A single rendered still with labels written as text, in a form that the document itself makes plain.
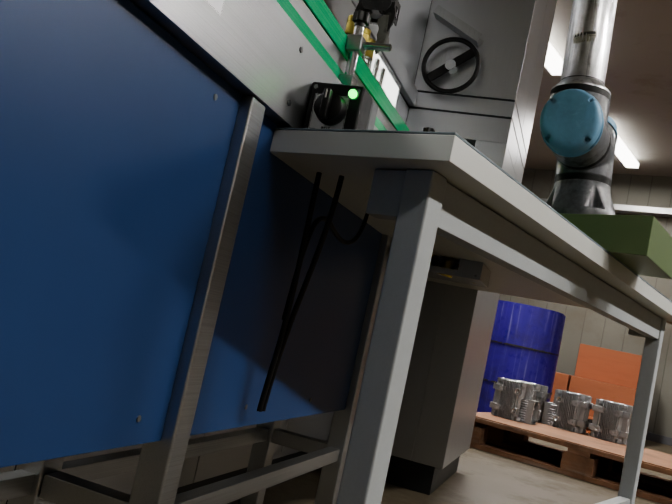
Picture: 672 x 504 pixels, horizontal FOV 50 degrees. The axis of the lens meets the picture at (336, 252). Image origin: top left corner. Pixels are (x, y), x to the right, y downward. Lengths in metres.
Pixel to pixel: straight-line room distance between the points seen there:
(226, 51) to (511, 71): 1.97
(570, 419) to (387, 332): 3.76
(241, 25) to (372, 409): 0.47
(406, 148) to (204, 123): 0.24
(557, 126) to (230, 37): 0.80
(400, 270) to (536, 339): 4.75
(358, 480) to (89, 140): 0.49
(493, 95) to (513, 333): 3.15
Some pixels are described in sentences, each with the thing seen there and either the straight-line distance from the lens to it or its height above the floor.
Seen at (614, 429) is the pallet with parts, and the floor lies 0.24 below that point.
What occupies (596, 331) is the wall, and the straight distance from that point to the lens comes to 8.41.
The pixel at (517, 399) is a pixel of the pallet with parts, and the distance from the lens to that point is 4.39.
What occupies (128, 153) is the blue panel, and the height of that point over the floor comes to 0.62.
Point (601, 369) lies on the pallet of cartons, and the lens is 7.51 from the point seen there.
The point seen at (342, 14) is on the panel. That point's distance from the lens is 1.92.
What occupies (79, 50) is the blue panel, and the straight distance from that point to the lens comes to 0.67.
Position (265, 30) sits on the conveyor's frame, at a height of 0.83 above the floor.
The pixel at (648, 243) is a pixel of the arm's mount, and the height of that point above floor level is 0.77.
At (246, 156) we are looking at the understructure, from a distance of 0.91.
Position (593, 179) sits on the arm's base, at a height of 0.90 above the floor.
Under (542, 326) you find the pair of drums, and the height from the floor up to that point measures 0.79.
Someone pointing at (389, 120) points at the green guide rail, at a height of 0.93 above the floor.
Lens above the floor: 0.51
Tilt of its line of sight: 5 degrees up
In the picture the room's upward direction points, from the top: 12 degrees clockwise
